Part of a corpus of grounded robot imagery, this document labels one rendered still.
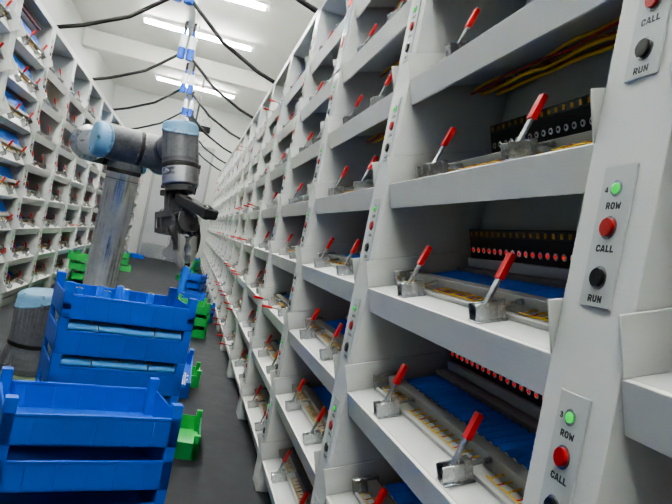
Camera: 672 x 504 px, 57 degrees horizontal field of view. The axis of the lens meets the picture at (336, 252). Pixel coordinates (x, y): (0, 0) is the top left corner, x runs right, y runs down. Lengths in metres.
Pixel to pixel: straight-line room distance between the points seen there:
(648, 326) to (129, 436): 0.93
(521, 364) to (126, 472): 0.80
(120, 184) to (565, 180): 1.79
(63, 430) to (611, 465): 0.90
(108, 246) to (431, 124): 1.38
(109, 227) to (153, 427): 1.16
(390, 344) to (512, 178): 0.53
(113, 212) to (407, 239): 1.31
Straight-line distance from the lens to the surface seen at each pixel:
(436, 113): 1.22
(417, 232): 1.19
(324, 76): 2.64
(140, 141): 1.69
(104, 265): 2.28
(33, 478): 1.22
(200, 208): 1.51
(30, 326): 2.29
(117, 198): 2.26
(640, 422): 0.53
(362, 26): 1.97
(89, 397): 1.39
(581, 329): 0.58
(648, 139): 0.57
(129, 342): 1.53
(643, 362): 0.54
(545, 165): 0.69
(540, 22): 0.82
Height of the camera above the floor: 0.74
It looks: level
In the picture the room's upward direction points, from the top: 11 degrees clockwise
